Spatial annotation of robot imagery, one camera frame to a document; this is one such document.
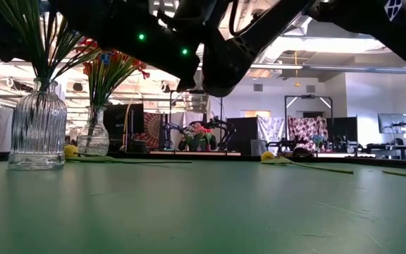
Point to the red artificial flower bunch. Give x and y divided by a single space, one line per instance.
106 81
125 75
92 81

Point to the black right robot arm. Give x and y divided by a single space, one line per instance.
245 49

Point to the small clear glass vase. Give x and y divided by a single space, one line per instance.
93 137

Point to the pink potted flowers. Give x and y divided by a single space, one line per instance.
199 135

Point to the black screen panel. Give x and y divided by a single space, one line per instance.
118 120

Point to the red mandala cloth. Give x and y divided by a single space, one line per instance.
152 125

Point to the wooden table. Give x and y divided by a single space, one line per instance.
196 153

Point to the black partition panel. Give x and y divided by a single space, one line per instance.
241 135
344 130

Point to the white patterned cloth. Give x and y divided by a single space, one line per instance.
271 128

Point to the green table mat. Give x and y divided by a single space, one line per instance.
203 211

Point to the pink patterned cloth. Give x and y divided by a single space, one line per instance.
307 128

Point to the computer monitor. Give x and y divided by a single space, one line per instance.
393 123

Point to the black desk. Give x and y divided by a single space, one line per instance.
389 147

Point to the wall vent grille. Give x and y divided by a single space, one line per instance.
258 87
311 89

